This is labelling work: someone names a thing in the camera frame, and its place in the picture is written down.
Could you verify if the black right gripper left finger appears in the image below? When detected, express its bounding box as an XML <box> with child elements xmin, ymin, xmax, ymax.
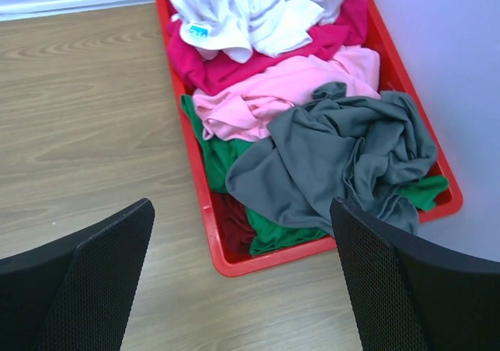
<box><xmin>1</xmin><ymin>199</ymin><xmax>155</xmax><ymax>350</ymax></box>

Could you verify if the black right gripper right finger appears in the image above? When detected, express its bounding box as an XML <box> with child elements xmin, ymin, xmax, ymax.
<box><xmin>330</xmin><ymin>198</ymin><xmax>499</xmax><ymax>350</ymax></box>

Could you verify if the grey t shirt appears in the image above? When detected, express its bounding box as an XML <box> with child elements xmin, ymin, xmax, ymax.
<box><xmin>226</xmin><ymin>82</ymin><xmax>438</xmax><ymax>233</ymax></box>

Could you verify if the green t shirt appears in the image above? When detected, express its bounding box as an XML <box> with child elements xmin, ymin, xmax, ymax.
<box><xmin>180</xmin><ymin>94</ymin><xmax>450</xmax><ymax>257</ymax></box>

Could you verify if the dark red t shirt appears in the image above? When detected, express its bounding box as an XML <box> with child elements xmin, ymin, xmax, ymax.
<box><xmin>212</xmin><ymin>192</ymin><xmax>256</xmax><ymax>260</ymax></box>

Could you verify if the red plastic bin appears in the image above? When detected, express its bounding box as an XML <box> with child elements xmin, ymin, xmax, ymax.
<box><xmin>174</xmin><ymin>0</ymin><xmax>462</xmax><ymax>277</ymax></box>

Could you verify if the light pink t shirt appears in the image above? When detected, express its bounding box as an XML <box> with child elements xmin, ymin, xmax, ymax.
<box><xmin>192</xmin><ymin>46</ymin><xmax>380</xmax><ymax>142</ymax></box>

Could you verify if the magenta t shirt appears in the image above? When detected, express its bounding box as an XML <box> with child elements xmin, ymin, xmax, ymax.
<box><xmin>166</xmin><ymin>0</ymin><xmax>369</xmax><ymax>95</ymax></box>

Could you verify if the white t shirt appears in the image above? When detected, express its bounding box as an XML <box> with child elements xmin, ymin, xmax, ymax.
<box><xmin>170</xmin><ymin>0</ymin><xmax>345</xmax><ymax>63</ymax></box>

